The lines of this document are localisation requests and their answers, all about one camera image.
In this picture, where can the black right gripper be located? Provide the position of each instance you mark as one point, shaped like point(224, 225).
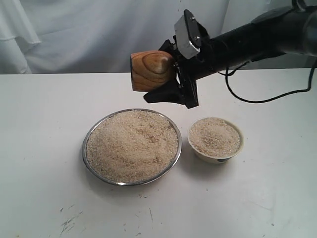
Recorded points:
point(184, 92)

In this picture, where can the brown wooden cup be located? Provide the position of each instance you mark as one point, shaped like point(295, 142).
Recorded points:
point(151, 69)

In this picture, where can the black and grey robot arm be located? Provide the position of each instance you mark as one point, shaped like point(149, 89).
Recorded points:
point(285, 30)

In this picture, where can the small white rice bowl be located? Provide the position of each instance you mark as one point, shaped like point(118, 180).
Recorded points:
point(215, 140)

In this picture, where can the metal plate of rice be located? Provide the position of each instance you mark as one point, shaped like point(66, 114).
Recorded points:
point(132, 147)

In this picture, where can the white backdrop curtain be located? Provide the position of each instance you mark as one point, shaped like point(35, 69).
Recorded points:
point(92, 36)

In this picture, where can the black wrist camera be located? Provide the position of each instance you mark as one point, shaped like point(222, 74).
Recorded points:
point(188, 35)

